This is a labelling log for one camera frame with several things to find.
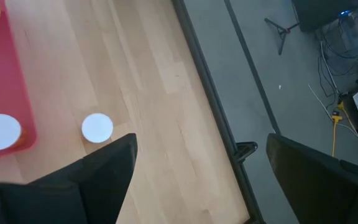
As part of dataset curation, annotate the black tripod stand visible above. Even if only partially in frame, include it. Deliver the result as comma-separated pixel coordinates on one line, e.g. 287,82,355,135
264,17,301,56

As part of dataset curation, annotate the black computer tower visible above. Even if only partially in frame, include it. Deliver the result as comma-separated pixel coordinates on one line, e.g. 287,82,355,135
291,0,358,33

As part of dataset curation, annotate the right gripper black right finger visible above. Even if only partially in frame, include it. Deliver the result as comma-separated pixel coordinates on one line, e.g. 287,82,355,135
265,133,358,224

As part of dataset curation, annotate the yellow extension cable with plug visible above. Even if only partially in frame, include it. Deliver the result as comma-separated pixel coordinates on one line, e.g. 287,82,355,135
331,101,358,161

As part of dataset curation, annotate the black frame bracket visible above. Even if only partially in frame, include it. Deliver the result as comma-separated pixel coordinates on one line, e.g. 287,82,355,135
234,141,259,162

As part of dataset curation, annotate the black table frame rail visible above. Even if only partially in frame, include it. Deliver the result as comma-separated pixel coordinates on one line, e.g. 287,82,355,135
171,0,267,224

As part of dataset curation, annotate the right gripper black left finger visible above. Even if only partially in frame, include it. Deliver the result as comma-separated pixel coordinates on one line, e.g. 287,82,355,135
0,133,139,224

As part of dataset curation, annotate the red basket tray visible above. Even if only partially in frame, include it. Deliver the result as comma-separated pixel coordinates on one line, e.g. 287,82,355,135
0,0,39,162

